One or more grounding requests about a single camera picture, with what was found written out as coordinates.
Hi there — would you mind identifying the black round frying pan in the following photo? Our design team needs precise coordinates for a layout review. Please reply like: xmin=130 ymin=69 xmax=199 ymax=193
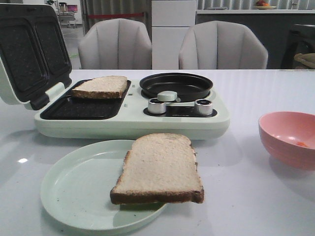
xmin=139 ymin=72 xmax=213 ymax=102

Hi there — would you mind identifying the pink plastic bowl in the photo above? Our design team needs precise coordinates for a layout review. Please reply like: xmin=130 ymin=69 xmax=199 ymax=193
xmin=258 ymin=112 xmax=315 ymax=171

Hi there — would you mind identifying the dark counter with white top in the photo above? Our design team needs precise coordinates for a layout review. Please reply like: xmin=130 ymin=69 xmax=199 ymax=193
xmin=196 ymin=9 xmax=315 ymax=69

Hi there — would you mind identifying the left silver control knob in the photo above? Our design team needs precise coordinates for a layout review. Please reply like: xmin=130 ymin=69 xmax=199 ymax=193
xmin=147 ymin=98 xmax=166 ymax=115

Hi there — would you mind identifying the beige cushion at right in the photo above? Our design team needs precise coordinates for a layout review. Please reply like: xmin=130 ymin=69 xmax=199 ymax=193
xmin=294 ymin=53 xmax=315 ymax=69

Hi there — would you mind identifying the grey upholstered chair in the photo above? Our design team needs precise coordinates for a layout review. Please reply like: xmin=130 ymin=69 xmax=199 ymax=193
xmin=78 ymin=18 xmax=152 ymax=69
xmin=179 ymin=21 xmax=268 ymax=69

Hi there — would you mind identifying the right grey upholstered chair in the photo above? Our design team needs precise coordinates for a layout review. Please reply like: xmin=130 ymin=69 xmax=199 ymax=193
xmin=179 ymin=21 xmax=268 ymax=69

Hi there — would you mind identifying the green breakfast maker base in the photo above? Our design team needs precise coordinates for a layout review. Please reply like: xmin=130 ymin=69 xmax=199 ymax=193
xmin=34 ymin=77 xmax=230 ymax=140

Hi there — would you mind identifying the silver control knob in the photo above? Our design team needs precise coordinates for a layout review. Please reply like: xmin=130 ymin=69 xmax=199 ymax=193
xmin=147 ymin=98 xmax=166 ymax=115
xmin=194 ymin=99 xmax=213 ymax=116

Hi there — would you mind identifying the green breakfast maker lid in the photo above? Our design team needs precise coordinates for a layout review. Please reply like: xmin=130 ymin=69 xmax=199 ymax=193
xmin=0 ymin=3 xmax=72 ymax=110

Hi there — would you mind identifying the orange cooked shrimp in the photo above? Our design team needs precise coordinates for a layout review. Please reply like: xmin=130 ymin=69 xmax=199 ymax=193
xmin=296 ymin=142 xmax=308 ymax=148

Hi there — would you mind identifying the right silver control knob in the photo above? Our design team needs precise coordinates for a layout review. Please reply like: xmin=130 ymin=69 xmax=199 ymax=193
xmin=194 ymin=99 xmax=213 ymax=116

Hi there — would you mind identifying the light green round plate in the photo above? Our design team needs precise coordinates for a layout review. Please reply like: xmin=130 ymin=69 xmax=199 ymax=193
xmin=40 ymin=140 xmax=167 ymax=236

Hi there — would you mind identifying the left grey upholstered chair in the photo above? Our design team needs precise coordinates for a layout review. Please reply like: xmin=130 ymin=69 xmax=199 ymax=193
xmin=78 ymin=18 xmax=152 ymax=69

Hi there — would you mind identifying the white cabinet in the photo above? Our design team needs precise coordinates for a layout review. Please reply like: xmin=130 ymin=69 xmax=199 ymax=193
xmin=152 ymin=0 xmax=196 ymax=69

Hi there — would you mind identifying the fruit bowl on counter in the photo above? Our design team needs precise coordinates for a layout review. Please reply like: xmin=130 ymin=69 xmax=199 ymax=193
xmin=254 ymin=0 xmax=276 ymax=10

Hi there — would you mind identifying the white bread slice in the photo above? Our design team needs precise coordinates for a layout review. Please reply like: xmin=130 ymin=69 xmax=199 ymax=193
xmin=110 ymin=133 xmax=204 ymax=205
xmin=71 ymin=76 xmax=127 ymax=99

